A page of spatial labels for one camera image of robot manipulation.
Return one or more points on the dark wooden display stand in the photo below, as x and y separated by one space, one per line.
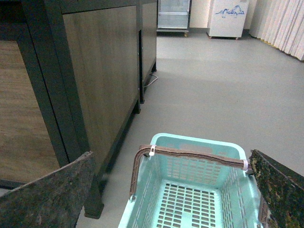
72 73

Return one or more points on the white pleated curtain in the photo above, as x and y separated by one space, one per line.
280 23

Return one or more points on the white chest freezer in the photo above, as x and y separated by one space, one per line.
227 18

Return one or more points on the glass door display fridge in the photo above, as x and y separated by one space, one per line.
174 16

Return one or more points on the light blue plastic shopping basket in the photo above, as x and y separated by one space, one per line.
186 192

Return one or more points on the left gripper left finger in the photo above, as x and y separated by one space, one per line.
52 201

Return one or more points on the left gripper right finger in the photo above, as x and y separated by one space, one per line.
282 189

